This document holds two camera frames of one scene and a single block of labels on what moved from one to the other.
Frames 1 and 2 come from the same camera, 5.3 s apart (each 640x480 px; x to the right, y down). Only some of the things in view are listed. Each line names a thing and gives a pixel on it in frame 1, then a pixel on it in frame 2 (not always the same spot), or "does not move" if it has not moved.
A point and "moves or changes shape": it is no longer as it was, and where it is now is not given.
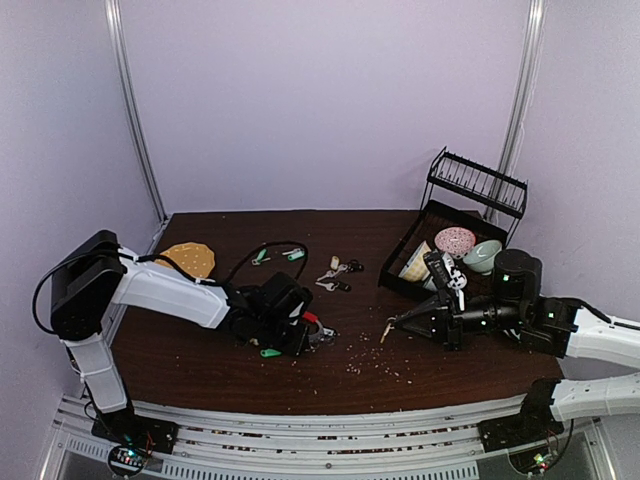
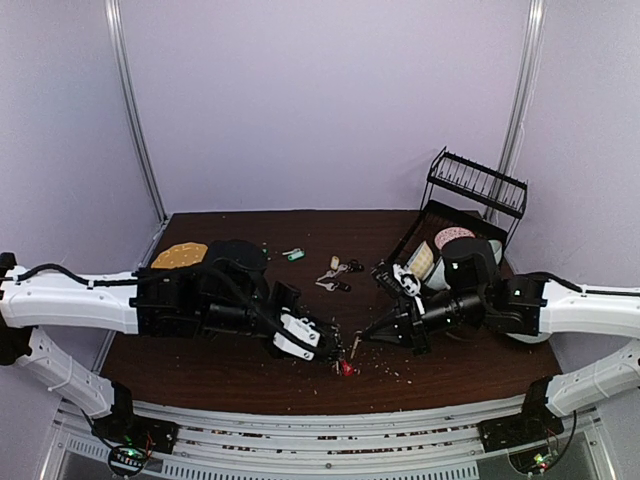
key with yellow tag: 390,327 moves or changes shape
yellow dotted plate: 197,258 does not move
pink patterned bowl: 455,241 does not move
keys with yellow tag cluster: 329,280 does not move
